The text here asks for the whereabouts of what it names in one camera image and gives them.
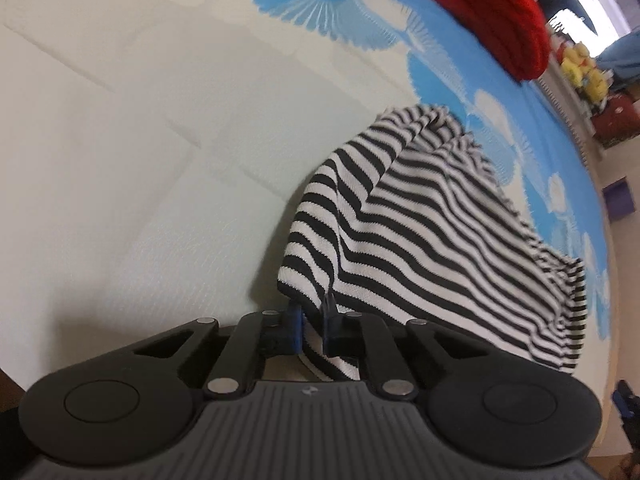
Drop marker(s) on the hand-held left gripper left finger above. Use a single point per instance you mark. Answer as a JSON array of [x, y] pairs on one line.
[[291, 332]]

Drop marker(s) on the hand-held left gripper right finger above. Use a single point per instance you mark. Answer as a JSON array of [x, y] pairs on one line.
[[331, 330]]

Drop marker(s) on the black white striped hoodie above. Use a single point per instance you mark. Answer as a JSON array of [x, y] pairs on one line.
[[425, 240]]

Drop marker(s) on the blue white patterned bedsheet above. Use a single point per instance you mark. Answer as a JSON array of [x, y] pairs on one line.
[[150, 160]]

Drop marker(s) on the purple box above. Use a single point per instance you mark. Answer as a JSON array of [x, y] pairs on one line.
[[619, 199]]

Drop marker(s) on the red folded blanket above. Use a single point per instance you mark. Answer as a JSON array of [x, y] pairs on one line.
[[490, 15]]

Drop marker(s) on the dark red cushion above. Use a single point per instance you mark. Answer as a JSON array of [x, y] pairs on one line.
[[620, 120]]

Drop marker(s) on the yellow plush toy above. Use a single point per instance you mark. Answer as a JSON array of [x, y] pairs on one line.
[[596, 82], [575, 62]]

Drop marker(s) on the wooden bed frame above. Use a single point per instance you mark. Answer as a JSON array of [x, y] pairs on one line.
[[611, 285]]

